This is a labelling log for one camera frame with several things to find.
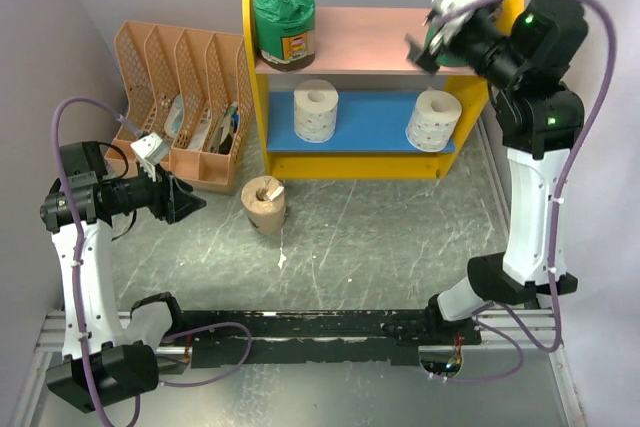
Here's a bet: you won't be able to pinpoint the brown green paper roll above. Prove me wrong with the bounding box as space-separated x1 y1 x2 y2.
424 26 468 68

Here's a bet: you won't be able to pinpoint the white floral toilet paper roll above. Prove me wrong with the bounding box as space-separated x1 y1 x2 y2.
405 89 462 152

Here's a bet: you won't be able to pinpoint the beige paper roll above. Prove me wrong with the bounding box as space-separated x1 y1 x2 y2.
241 175 287 235

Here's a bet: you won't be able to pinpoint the white dotted toilet paper roll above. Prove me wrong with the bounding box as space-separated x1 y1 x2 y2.
293 79 339 143

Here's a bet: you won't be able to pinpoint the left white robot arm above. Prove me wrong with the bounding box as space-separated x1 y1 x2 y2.
40 141 206 413

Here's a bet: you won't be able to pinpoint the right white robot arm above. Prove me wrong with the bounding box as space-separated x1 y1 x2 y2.
407 0 589 345

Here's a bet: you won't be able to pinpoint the yellow pink blue shelf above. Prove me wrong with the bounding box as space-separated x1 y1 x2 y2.
241 0 526 181

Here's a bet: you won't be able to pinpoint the items in file organizer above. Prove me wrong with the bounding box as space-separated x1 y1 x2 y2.
163 94 239 154

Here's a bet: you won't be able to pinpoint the orange plastic file organizer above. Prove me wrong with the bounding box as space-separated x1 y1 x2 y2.
114 21 254 193

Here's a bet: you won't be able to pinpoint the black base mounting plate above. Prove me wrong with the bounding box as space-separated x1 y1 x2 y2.
179 308 481 369

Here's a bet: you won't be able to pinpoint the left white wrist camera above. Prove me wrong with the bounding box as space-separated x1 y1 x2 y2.
131 132 171 181

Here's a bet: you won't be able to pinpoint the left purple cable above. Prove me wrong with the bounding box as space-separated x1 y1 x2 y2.
52 96 254 427

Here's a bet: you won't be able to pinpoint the aluminium rail frame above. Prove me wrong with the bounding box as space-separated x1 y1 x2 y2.
50 110 571 352

